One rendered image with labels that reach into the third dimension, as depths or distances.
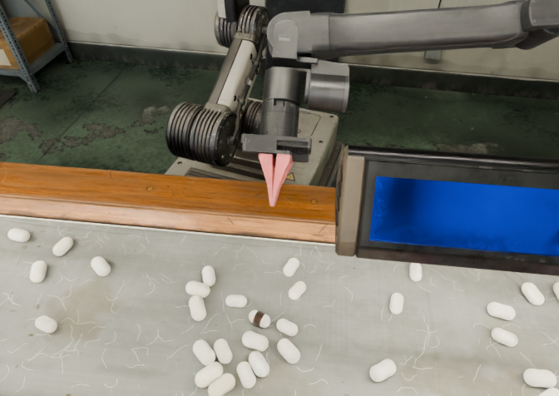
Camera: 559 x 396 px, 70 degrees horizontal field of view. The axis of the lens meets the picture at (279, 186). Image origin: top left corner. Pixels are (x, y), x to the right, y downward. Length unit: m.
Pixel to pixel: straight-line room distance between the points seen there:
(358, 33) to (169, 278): 0.47
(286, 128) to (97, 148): 1.74
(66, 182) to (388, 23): 0.62
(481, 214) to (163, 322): 0.47
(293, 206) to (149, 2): 2.20
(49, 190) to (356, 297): 0.57
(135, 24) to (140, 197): 2.18
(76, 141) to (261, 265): 1.80
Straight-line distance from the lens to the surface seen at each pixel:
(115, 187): 0.80
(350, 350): 0.60
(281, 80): 0.60
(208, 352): 0.57
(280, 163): 0.57
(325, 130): 1.38
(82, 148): 2.29
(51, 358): 0.66
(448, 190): 0.29
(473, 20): 0.69
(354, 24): 0.64
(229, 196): 0.73
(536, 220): 0.31
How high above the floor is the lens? 1.28
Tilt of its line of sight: 44 degrees down
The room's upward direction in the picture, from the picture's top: straight up
